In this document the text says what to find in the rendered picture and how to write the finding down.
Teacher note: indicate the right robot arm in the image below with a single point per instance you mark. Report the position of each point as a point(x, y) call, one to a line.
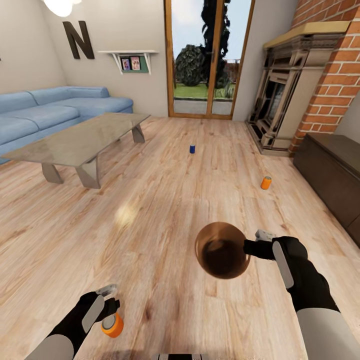
point(325, 333)

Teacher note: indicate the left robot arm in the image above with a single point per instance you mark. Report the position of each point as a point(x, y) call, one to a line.
point(67, 337)

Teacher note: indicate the trash can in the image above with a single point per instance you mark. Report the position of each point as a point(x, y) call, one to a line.
point(219, 250)

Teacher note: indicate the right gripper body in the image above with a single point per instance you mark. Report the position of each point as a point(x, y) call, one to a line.
point(254, 248)

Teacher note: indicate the wood fireplace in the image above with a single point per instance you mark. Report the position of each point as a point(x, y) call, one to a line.
point(291, 73)

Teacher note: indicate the decorative sign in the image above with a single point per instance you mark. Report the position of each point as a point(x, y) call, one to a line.
point(73, 36)

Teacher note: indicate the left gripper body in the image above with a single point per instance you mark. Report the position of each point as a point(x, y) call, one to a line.
point(110, 309)

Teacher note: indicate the shelf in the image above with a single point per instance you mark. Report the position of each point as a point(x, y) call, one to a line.
point(143, 56)

